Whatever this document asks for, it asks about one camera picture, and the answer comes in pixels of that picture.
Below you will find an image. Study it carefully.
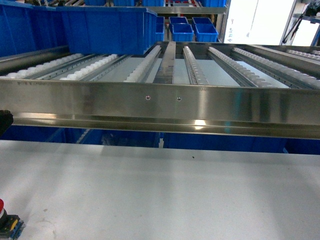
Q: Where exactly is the large blue bin on shelf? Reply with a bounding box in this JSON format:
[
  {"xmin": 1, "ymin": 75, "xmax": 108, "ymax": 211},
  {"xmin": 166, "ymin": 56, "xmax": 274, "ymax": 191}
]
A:
[{"xmin": 0, "ymin": 0, "xmax": 157, "ymax": 57}]

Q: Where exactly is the red push button switch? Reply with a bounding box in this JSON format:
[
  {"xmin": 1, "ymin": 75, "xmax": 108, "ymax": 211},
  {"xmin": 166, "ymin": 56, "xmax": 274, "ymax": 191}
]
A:
[{"xmin": 0, "ymin": 199, "xmax": 25, "ymax": 240}]

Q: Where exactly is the stainless steel roller shelf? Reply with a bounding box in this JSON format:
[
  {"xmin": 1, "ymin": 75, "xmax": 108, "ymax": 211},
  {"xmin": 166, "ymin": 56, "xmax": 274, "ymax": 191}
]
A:
[{"xmin": 0, "ymin": 41, "xmax": 320, "ymax": 139}]

